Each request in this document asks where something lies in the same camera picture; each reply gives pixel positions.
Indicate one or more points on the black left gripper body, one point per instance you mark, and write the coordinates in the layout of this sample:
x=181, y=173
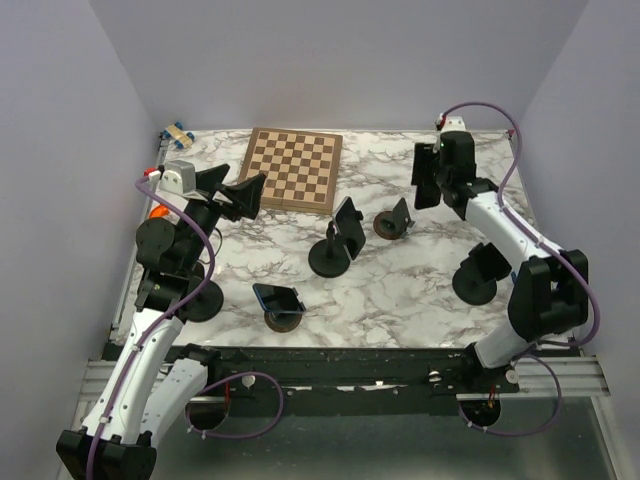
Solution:
x=217, y=207

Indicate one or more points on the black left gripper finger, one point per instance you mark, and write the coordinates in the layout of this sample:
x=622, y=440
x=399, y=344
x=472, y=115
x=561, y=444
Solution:
x=246, y=196
x=208, y=181

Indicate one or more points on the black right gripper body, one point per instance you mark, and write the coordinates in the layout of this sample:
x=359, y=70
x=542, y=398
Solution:
x=444, y=178

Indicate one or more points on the black phone with purple edge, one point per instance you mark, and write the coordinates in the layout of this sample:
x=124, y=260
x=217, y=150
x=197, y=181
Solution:
x=427, y=180

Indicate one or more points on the blue-edged black phone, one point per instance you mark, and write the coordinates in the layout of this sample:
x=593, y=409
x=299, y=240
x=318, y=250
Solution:
x=278, y=299

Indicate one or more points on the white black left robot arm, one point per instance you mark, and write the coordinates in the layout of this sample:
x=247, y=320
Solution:
x=119, y=437

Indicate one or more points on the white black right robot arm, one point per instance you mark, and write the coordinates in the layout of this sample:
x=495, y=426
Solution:
x=549, y=293

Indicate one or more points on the brown-base far phone stand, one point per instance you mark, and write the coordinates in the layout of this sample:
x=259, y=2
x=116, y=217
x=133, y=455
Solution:
x=394, y=224

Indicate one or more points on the brown-base phone stand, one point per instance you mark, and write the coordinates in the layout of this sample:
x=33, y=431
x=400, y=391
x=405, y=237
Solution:
x=394, y=224
x=282, y=322

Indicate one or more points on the black left round-base stand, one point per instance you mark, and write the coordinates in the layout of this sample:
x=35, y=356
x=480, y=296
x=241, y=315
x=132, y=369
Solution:
x=206, y=305

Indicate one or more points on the black tall round-base phone stand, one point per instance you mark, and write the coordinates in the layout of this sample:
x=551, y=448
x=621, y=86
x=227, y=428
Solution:
x=328, y=257

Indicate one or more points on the black right round-base stand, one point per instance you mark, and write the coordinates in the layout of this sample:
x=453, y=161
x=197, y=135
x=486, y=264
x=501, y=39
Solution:
x=475, y=281

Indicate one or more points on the brown-base near phone stand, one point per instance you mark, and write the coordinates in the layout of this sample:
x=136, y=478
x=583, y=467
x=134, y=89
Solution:
x=282, y=322

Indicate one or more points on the blue wheeled wooden toy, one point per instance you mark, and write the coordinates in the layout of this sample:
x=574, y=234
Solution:
x=181, y=138

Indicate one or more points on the orange plastic piece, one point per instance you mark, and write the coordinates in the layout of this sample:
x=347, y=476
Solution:
x=159, y=211

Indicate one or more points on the wooden chessboard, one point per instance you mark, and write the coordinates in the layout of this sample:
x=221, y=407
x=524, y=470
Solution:
x=301, y=168

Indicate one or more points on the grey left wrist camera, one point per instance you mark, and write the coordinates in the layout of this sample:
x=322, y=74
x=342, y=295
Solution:
x=177, y=177

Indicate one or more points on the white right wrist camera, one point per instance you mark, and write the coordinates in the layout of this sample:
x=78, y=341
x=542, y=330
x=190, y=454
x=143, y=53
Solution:
x=447, y=123

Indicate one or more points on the aluminium frame rail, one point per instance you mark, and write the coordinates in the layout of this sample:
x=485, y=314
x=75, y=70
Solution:
x=96, y=377

